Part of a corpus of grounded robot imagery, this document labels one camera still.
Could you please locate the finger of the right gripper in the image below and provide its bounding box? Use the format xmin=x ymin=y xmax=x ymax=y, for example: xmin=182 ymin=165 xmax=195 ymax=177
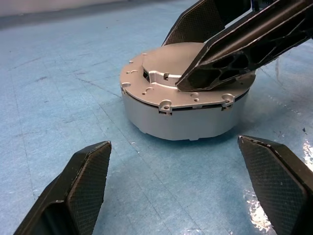
xmin=161 ymin=0 xmax=253 ymax=47
xmin=175 ymin=0 xmax=313 ymax=93

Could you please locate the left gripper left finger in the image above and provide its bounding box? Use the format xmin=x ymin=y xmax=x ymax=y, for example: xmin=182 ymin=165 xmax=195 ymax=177
xmin=13 ymin=140 xmax=112 ymax=235

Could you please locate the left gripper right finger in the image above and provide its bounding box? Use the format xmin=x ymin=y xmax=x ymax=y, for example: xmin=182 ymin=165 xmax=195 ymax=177
xmin=237 ymin=135 xmax=313 ymax=235

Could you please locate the grey motor stator housing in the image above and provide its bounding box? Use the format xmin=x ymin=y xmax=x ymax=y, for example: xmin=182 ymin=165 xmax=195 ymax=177
xmin=122 ymin=87 xmax=251 ymax=142

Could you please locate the blue plastic table cover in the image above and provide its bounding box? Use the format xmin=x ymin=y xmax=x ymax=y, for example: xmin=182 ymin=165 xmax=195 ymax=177
xmin=0 ymin=0 xmax=313 ymax=235

